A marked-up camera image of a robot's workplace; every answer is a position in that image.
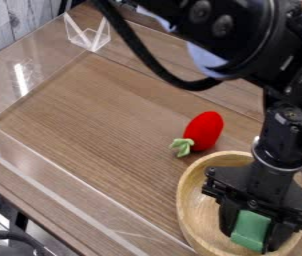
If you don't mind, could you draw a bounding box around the brown wooden bowl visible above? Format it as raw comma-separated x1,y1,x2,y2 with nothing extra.
177,151,302,256

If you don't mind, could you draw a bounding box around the red plush strawberry toy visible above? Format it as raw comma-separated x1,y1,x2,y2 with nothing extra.
170,111,225,158

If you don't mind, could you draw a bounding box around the black cable lower left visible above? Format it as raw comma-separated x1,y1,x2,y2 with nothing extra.
0,229,44,256

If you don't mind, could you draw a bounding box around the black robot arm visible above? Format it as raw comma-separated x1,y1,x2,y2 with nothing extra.
135,0,302,253

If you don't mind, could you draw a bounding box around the green rectangular block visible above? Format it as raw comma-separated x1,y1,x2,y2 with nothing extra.
230,210,271,252

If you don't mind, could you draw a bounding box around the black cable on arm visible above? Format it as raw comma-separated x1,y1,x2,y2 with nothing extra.
91,0,302,194

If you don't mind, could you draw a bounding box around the clear acrylic tray wall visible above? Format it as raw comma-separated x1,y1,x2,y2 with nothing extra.
0,12,302,256

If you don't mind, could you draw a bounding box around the clear acrylic corner bracket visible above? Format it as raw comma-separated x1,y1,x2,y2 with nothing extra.
63,13,111,52

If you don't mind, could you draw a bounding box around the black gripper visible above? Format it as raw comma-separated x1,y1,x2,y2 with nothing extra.
202,165,302,254

